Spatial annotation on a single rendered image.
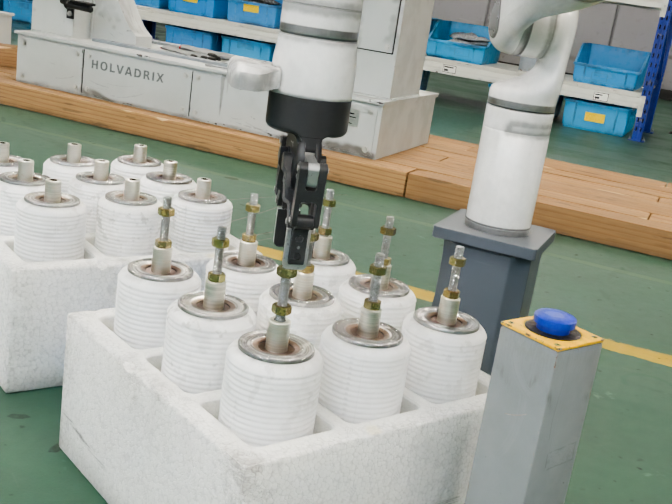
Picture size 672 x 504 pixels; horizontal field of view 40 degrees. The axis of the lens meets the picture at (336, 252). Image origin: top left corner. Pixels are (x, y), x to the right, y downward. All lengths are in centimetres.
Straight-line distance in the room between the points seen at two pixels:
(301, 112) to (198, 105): 240
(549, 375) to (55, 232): 73
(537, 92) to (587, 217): 148
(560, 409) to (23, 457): 65
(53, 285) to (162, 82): 203
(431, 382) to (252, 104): 216
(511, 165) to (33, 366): 71
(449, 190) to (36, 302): 171
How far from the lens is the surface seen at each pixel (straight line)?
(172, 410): 94
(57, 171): 157
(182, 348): 97
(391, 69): 297
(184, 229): 142
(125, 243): 137
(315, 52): 80
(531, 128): 126
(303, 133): 81
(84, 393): 113
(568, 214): 272
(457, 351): 102
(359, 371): 94
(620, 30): 913
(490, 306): 129
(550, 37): 126
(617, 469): 140
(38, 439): 124
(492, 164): 127
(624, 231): 271
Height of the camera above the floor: 60
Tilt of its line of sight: 16 degrees down
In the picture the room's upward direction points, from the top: 9 degrees clockwise
